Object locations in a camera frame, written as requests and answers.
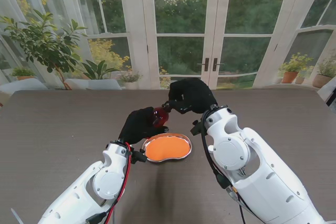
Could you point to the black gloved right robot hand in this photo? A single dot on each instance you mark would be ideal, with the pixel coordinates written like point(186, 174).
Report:
point(194, 96)

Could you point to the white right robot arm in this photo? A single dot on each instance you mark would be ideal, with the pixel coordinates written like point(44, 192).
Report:
point(257, 166)

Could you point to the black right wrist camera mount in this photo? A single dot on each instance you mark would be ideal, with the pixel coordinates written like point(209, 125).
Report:
point(197, 127)

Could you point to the orange tray liner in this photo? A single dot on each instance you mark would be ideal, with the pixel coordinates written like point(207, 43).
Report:
point(168, 148)

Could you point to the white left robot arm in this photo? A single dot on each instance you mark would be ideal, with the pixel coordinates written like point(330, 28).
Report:
point(84, 195)

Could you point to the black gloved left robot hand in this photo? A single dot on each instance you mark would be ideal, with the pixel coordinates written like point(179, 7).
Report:
point(139, 127)

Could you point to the printed garden window backdrop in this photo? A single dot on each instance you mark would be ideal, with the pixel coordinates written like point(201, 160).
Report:
point(181, 11)

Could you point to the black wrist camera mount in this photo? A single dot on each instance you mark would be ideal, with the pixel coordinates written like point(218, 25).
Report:
point(197, 127)
point(138, 157)

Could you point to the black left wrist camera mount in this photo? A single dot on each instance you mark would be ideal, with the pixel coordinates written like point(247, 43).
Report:
point(138, 157)

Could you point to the red transparent sample bottle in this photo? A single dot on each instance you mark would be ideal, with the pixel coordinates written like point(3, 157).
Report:
point(161, 117)

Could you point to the steel kidney-shaped tray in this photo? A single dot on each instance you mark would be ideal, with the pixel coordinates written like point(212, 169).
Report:
point(191, 146)

